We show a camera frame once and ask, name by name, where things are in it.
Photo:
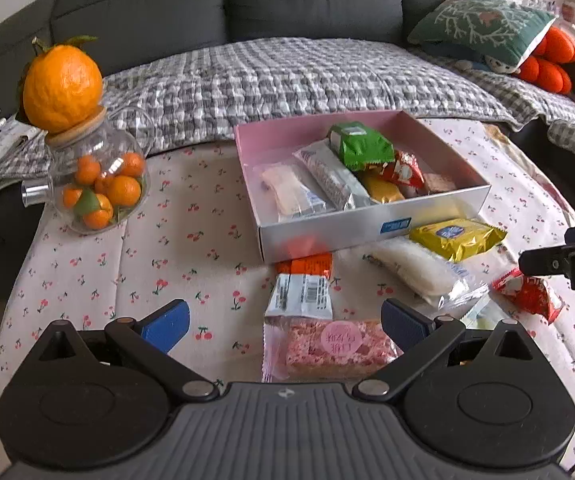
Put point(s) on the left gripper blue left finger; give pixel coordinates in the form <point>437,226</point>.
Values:
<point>145,345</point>

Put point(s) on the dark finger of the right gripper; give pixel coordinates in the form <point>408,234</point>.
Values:
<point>546,261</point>

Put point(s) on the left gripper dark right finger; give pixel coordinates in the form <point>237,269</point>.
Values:
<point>423,343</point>

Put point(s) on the red candy packet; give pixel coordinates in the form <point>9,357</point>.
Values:
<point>402,170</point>
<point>529,294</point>

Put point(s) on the clear white cracker packet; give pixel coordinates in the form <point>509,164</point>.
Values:
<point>440,283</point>

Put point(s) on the yellow foil biscuit packet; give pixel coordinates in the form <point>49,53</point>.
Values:
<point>458,239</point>

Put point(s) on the pink crispy rice packet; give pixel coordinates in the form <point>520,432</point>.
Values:
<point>311,350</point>

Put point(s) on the orange white wafer packet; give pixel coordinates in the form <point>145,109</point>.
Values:
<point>301,289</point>

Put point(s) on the gold foil snack bar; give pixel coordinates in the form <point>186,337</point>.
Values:
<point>380,190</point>

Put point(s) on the grey white long snack bar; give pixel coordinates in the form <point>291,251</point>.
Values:
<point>343,189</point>

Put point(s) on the clear rice cracker packet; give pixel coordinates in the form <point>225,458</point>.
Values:
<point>291,191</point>

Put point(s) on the green snack packet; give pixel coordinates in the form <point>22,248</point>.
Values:
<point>359,146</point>

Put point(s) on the cherry print tablecloth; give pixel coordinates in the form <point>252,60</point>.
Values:
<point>195,239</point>

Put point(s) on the glass jar with small oranges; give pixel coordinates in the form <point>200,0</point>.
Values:
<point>97,175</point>

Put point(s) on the orange plush toy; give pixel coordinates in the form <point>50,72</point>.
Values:
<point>545,67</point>

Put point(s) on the pink silver cardboard box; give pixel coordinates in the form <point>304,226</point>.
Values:
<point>276,140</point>

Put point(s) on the green embroidered pillow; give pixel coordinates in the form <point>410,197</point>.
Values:
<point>505,31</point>

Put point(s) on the grey checkered blanket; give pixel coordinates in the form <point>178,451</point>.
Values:
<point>200,96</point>

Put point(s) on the large orange fruit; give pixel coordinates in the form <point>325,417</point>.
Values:
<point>60,86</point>

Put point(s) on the dark grey sofa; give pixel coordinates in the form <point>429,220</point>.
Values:
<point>129,33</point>

